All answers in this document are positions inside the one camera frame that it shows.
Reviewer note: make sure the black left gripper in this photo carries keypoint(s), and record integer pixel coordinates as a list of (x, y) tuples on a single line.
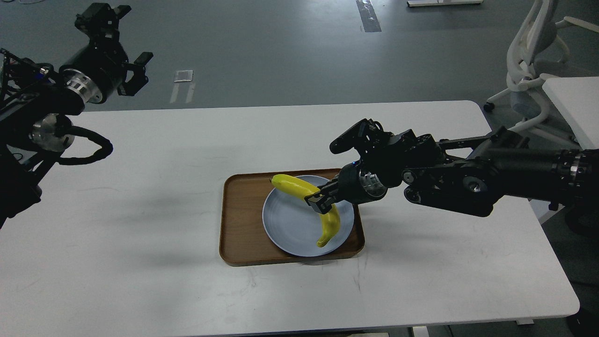
[(104, 60)]

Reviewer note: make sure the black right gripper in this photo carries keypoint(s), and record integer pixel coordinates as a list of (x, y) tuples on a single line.
[(354, 183)]

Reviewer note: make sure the yellow banana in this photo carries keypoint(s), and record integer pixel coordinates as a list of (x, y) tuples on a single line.
[(300, 189)]

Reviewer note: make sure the light blue plate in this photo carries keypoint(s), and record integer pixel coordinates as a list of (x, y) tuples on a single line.
[(294, 227)]

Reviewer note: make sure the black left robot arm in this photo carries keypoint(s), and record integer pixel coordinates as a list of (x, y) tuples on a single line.
[(37, 101)]

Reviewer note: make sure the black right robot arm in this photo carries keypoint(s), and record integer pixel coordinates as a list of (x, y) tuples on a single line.
[(466, 175)]

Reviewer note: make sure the brown wooden tray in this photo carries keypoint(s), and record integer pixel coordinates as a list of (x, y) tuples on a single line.
[(243, 240)]

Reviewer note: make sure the white board on floor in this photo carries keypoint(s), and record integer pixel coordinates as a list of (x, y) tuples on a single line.
[(433, 3)]

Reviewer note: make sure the white office chair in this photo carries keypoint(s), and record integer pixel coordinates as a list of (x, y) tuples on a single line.
[(535, 55)]

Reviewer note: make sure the white side table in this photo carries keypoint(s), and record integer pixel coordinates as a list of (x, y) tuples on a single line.
[(577, 100)]

